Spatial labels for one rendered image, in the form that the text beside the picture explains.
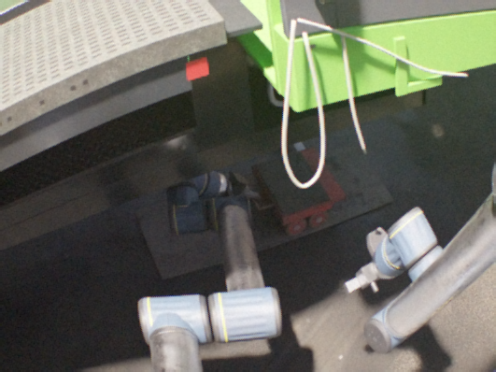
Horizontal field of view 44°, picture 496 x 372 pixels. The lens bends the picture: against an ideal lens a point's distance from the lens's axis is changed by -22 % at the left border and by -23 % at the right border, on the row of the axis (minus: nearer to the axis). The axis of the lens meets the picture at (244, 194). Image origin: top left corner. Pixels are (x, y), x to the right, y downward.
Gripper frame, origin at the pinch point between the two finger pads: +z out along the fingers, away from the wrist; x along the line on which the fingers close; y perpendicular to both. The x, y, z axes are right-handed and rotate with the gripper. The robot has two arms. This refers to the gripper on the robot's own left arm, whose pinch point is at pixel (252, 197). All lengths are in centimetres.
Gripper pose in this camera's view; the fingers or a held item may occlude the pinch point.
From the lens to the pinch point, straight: 287.9
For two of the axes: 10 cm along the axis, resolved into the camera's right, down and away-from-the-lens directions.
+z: 7.5, 2.2, 6.3
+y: -3.6, -6.6, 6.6
